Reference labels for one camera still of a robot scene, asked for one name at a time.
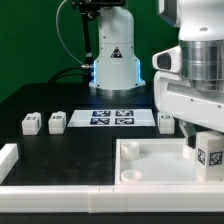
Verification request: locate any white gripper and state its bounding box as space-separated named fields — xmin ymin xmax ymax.
xmin=152 ymin=46 xmax=224 ymax=148

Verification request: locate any white square tabletop part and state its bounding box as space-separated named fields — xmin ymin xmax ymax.
xmin=115 ymin=138 xmax=224 ymax=185

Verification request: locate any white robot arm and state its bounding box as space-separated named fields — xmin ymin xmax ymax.
xmin=89 ymin=0 xmax=224 ymax=134

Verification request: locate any white sheet with markers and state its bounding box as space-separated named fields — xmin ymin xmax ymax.
xmin=68 ymin=109 xmax=155 ymax=127

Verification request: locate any white front fence wall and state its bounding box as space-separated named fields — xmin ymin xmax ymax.
xmin=0 ymin=185 xmax=224 ymax=213

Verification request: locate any white fence wall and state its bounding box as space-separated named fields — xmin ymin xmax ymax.
xmin=0 ymin=144 xmax=19 ymax=185
xmin=0 ymin=185 xmax=224 ymax=213

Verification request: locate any grey cable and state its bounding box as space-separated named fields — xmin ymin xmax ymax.
xmin=55 ymin=0 xmax=85 ymax=66

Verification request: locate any black cable bundle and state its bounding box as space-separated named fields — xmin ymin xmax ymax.
xmin=48 ymin=63 xmax=94 ymax=84

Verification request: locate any white left fence wall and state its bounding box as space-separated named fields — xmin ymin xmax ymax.
xmin=0 ymin=144 xmax=19 ymax=185

